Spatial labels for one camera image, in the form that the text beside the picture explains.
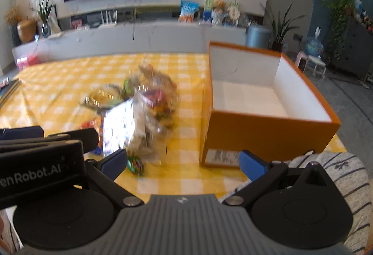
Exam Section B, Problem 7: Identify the small green sausage packet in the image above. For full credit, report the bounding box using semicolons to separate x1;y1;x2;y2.
127;155;144;176

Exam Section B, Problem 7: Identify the clear bag of grey balls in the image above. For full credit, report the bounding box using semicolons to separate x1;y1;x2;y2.
102;98;171;163

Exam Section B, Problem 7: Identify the french fries snack bag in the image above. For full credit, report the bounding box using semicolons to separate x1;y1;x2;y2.
80;84;124;113

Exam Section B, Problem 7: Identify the dried fruit chips bag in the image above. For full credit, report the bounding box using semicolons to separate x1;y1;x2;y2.
122;63;179;129

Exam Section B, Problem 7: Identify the yellow checkered tablecloth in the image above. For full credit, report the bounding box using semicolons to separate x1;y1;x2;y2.
1;53;245;200

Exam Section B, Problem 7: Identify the pink box on floor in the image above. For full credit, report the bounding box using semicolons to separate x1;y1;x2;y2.
16;53;39;70

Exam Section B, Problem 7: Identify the orange cardboard box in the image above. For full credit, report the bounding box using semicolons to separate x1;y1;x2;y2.
200;42;341;168

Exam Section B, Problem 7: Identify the grey striped cloth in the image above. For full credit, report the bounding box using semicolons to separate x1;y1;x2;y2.
237;152;372;254

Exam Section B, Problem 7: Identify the bronze round vase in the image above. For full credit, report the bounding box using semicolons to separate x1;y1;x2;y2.
17;19;37;43

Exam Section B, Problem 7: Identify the potted grass plant in vase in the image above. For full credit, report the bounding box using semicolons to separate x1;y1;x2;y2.
32;0;54;38

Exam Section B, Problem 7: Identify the white round stool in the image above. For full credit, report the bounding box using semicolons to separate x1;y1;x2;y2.
304;55;326;79

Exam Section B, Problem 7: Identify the white wifi router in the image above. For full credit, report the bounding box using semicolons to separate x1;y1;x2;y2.
98;10;117;29

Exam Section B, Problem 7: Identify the blue water jug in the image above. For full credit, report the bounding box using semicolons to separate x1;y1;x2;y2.
304;27;324;58

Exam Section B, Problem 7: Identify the grey metal trash bin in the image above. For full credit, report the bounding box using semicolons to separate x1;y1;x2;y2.
246;25;272;49

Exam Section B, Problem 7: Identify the white marble tv console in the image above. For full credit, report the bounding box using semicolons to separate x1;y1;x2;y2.
12;21;246;62

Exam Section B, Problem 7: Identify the tall green floor plant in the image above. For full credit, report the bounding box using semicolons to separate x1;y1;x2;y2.
260;3;306;52

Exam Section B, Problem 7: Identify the dark grey cabinet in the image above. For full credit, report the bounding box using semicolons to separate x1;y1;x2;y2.
329;19;372;80

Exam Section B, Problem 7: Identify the teddy bear on console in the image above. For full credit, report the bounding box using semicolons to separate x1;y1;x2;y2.
211;0;226;25

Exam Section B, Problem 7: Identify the green poster card on console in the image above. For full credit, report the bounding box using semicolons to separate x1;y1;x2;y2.
202;0;214;22

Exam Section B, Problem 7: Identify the blue snack bag on console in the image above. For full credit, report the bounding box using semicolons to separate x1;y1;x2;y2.
178;0;199;23

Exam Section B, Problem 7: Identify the hanging ivy plant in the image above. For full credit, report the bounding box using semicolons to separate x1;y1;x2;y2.
322;0;355;59

